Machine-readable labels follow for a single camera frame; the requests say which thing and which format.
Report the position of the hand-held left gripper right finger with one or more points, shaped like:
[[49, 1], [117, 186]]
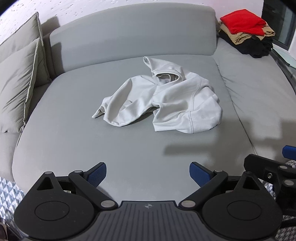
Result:
[[198, 173]]

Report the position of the blue white patterned cloth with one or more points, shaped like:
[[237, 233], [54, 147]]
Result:
[[9, 197]]

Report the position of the white t-shirt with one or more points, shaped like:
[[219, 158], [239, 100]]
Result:
[[171, 102]]

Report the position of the folded red garment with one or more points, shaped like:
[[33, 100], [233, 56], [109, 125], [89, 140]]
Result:
[[242, 20]]

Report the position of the houndstooth patterned cloth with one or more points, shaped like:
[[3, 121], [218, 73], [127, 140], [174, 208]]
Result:
[[290, 227]]

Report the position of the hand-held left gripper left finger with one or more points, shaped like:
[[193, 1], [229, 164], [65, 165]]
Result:
[[99, 173]]

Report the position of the grey backrest cushion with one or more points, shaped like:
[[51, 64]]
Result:
[[129, 34]]

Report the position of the folded black garment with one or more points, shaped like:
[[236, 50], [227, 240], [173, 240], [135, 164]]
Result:
[[254, 48]]

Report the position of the glass side table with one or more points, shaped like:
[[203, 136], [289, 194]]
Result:
[[283, 58]]

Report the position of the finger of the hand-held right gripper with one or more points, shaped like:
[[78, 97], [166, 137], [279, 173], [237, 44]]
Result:
[[261, 163], [289, 152]]

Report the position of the grey piped throw pillow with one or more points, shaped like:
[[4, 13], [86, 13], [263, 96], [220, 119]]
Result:
[[16, 88], [25, 30]]

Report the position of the wrinkled light grey seat cushion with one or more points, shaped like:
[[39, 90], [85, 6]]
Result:
[[261, 92]]

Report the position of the dark window frame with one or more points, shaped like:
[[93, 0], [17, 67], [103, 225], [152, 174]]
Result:
[[277, 20]]

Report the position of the grey sofa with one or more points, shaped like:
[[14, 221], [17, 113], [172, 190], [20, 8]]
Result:
[[129, 148]]

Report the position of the folded tan garment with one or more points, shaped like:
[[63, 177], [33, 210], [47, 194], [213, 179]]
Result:
[[238, 38]]

